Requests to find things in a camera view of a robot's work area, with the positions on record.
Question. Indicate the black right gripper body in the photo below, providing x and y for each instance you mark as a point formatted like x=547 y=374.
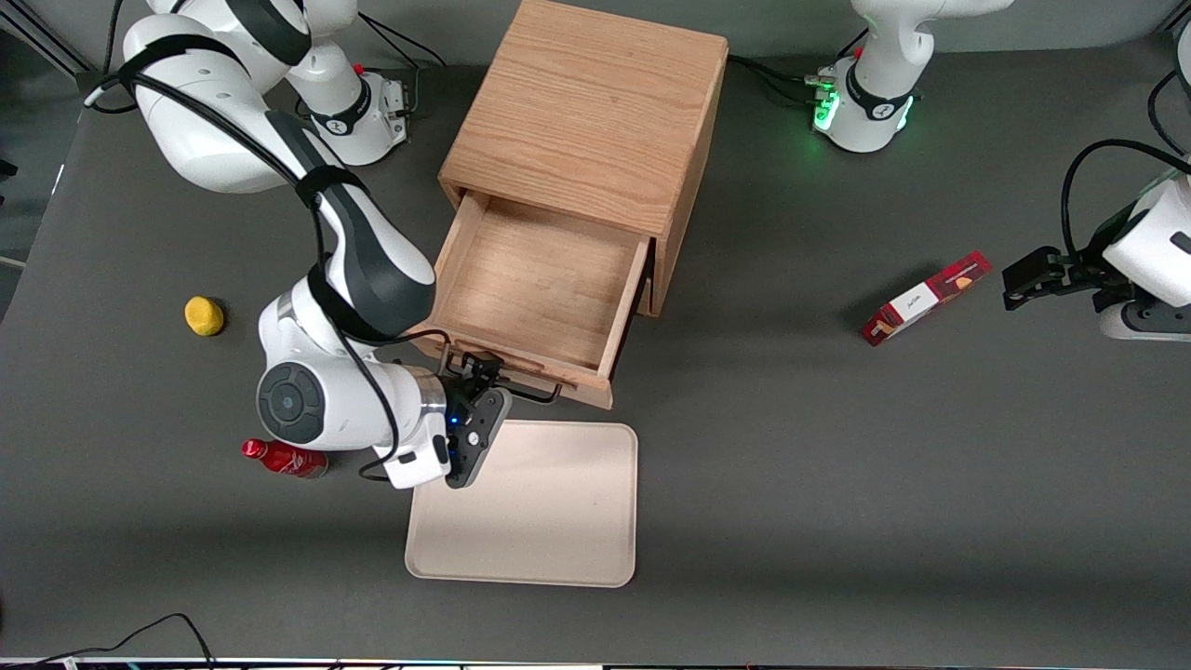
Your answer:
x=462 y=386

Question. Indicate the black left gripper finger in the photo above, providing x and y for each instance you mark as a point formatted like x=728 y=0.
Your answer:
x=1112 y=300
x=1033 y=274

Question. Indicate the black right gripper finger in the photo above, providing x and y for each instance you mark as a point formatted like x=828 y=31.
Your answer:
x=479 y=379
x=484 y=361

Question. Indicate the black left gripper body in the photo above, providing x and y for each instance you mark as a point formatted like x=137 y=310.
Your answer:
x=1077 y=273

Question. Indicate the wooden drawer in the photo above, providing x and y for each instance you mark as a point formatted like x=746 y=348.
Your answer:
x=540 y=288

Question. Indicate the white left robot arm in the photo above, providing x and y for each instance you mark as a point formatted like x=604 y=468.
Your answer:
x=884 y=37

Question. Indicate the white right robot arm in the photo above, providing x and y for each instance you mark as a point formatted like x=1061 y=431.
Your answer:
x=363 y=261

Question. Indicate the wooden drawer cabinet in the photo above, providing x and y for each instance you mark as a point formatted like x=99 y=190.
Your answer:
x=586 y=112

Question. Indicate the red tartan shortbread box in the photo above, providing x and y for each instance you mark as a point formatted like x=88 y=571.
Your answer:
x=916 y=302

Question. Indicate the beige plastic tray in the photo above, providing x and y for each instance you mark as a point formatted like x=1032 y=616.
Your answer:
x=530 y=507

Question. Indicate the red drink bottle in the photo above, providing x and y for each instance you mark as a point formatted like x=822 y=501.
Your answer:
x=284 y=459

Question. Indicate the yellow lemon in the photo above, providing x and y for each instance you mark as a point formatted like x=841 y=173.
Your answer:
x=204 y=316

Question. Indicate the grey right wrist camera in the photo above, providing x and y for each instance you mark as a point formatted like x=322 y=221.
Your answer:
x=479 y=437

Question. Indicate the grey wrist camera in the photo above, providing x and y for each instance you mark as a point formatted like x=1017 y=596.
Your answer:
x=479 y=437
x=1149 y=321

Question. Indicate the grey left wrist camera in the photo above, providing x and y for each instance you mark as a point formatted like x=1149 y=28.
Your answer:
x=1149 y=321

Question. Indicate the grey aluminium frame bar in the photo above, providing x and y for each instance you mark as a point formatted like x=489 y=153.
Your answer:
x=42 y=33

